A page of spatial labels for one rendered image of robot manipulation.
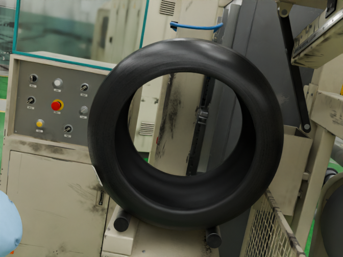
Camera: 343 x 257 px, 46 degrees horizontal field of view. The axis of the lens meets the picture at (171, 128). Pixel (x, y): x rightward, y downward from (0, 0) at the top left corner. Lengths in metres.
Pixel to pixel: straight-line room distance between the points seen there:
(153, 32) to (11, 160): 2.90
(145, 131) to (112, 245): 3.51
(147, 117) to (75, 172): 2.86
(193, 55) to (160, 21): 3.48
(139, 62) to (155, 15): 3.45
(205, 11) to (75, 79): 0.69
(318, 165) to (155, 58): 0.76
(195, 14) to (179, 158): 0.53
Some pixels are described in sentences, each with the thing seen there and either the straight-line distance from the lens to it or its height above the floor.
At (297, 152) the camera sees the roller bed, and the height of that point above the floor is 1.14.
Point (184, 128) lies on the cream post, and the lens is 1.50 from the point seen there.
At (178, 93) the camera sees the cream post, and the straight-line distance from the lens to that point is 1.48.
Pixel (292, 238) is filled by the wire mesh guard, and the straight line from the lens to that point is 1.16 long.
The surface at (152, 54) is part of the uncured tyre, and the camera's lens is 1.11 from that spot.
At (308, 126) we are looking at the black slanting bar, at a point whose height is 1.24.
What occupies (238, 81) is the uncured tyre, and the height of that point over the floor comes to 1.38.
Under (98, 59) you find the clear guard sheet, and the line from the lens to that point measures 1.79.
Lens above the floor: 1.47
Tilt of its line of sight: 13 degrees down
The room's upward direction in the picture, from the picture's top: 10 degrees clockwise
